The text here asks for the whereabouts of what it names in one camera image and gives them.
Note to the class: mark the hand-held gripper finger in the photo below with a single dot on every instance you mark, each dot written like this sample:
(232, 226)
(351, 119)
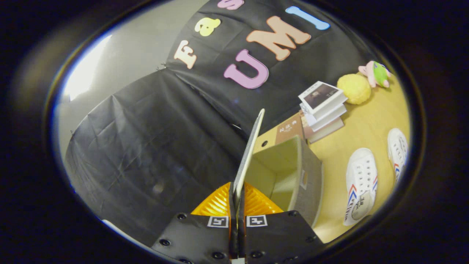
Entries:
(242, 238)
(233, 238)

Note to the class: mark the grey fabric storage box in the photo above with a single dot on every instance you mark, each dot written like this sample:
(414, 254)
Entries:
(309, 183)

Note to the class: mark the brown book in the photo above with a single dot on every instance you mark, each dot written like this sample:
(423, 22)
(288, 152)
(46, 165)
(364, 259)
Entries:
(289, 129)

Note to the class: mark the white canvas shoe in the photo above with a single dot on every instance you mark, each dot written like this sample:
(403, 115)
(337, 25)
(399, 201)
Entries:
(361, 176)
(397, 150)

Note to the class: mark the green and pink plush toy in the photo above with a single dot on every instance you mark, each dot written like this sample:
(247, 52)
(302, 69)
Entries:
(379, 73)

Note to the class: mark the white book with portrait cover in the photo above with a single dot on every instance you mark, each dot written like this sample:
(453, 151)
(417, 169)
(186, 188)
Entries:
(320, 95)

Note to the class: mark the yellow plush toy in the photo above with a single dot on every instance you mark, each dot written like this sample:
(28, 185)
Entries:
(353, 89)

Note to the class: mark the black backdrop cloth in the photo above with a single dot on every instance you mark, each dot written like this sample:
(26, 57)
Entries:
(146, 146)

